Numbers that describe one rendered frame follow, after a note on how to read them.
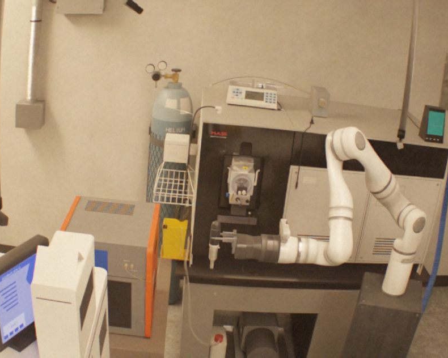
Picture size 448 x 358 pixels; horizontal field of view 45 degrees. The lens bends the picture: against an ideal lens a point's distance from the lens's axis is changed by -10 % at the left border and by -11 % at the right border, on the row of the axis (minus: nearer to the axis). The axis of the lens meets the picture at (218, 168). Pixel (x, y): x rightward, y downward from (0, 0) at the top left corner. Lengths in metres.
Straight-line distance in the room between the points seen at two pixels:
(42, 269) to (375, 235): 2.14
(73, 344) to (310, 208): 1.90
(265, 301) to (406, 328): 1.01
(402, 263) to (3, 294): 1.39
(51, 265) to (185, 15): 2.82
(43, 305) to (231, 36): 2.87
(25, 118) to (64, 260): 2.86
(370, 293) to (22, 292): 1.34
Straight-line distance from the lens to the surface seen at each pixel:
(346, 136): 1.67
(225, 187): 2.66
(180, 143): 2.90
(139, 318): 2.29
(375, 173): 1.76
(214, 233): 1.57
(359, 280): 2.91
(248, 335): 3.34
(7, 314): 1.03
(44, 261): 0.95
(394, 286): 2.05
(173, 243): 2.80
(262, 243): 1.57
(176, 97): 3.35
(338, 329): 3.03
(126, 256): 2.15
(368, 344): 2.09
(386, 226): 2.87
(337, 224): 1.62
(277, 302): 2.87
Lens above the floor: 2.11
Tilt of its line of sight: 20 degrees down
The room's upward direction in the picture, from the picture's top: 6 degrees clockwise
